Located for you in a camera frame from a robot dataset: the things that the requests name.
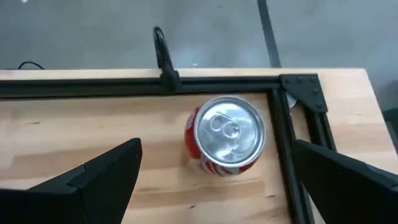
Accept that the black cable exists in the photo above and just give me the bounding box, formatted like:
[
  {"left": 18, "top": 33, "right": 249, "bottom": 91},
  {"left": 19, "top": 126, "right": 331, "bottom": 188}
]
[{"left": 17, "top": 60, "right": 46, "bottom": 71}]

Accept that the black aluminium table frame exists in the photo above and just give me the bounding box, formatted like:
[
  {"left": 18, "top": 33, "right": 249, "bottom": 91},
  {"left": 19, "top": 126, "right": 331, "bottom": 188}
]
[{"left": 0, "top": 73, "right": 338, "bottom": 224}]

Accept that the black clamp handle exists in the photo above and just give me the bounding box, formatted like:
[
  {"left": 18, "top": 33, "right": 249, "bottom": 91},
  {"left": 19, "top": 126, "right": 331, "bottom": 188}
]
[{"left": 152, "top": 26, "right": 182, "bottom": 93}]

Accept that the red Coca-Cola can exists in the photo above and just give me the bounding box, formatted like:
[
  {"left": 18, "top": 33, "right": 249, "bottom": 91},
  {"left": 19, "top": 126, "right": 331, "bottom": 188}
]
[{"left": 184, "top": 94, "right": 267, "bottom": 178}]

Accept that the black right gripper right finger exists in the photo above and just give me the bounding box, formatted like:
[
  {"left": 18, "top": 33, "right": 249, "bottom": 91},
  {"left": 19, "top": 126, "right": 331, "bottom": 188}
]
[{"left": 293, "top": 139, "right": 398, "bottom": 224}]

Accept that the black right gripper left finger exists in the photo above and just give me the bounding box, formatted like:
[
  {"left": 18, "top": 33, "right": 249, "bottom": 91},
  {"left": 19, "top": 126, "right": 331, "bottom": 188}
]
[{"left": 0, "top": 138, "right": 144, "bottom": 224}]

